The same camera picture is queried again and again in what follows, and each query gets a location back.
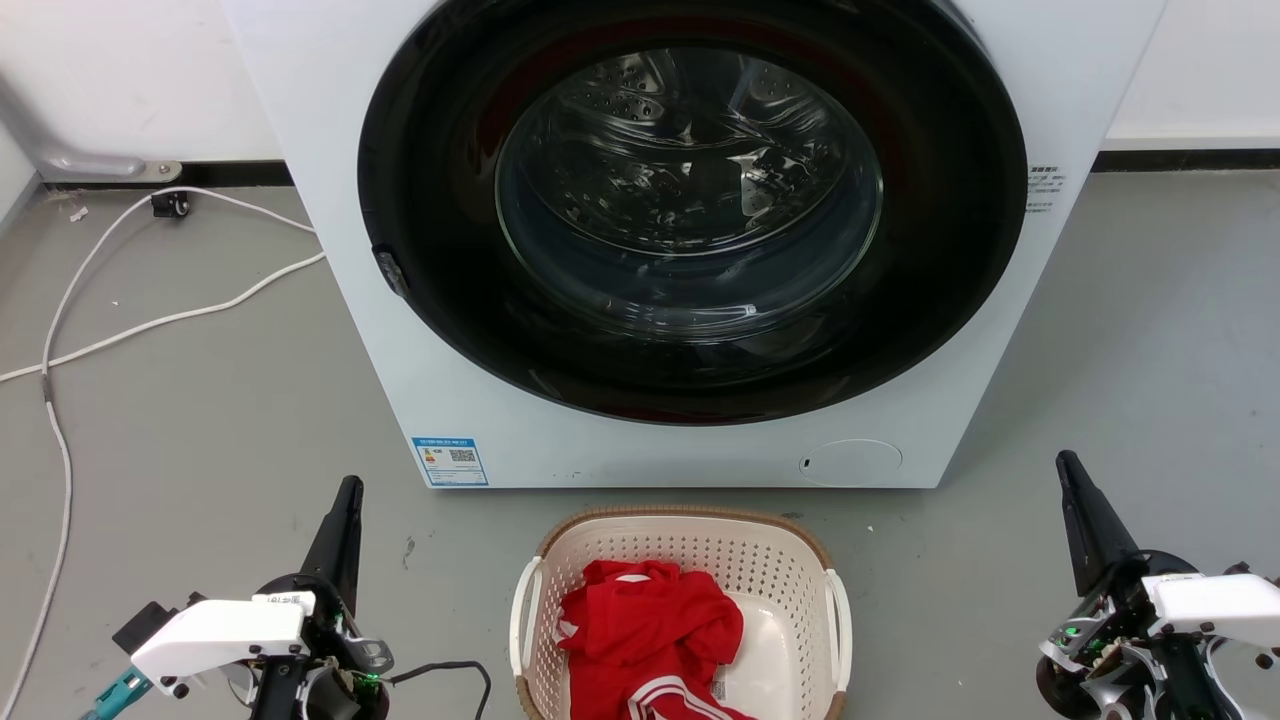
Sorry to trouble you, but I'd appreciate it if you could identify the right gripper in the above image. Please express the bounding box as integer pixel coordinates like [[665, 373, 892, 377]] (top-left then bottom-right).
[[1035, 450, 1280, 720]]

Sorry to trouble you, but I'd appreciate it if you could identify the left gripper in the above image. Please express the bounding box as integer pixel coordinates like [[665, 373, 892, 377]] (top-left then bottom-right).
[[112, 477, 394, 720]]

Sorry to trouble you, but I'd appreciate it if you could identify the cream perforated laundry basket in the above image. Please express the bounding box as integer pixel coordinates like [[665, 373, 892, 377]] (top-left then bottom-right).
[[508, 505, 854, 720]]

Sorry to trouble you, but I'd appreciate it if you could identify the blue energy label sticker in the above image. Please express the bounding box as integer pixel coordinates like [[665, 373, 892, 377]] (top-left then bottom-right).
[[411, 436, 490, 488]]

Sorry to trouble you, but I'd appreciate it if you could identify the round white filter cover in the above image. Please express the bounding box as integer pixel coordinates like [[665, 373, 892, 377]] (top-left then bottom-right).
[[798, 439, 903, 488]]

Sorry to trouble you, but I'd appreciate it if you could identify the round black washing machine door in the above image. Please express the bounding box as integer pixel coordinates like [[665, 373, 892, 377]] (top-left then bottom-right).
[[357, 0, 1029, 426]]

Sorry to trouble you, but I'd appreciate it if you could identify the red garment with white stripes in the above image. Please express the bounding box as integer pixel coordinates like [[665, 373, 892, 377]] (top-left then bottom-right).
[[556, 560, 761, 720]]

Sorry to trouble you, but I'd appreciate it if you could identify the small text sticker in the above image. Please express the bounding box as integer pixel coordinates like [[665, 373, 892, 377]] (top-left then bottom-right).
[[1025, 165, 1066, 214]]

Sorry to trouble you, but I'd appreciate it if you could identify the white front-load washing machine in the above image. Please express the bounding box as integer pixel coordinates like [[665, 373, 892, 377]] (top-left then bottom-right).
[[220, 0, 1169, 491]]

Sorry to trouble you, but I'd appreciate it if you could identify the steel washing machine drum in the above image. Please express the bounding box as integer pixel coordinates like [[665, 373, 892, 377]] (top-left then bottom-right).
[[495, 45, 884, 341]]

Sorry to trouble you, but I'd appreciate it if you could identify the teal cable connector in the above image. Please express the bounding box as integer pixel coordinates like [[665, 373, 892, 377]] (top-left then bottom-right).
[[80, 668, 153, 720]]

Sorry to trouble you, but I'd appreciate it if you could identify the white power cable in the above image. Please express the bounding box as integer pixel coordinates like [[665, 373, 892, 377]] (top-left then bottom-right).
[[0, 252, 327, 385]]

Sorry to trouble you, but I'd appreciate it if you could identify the grey floor pipe bracket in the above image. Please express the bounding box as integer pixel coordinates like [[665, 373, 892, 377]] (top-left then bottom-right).
[[0, 75, 184, 184]]

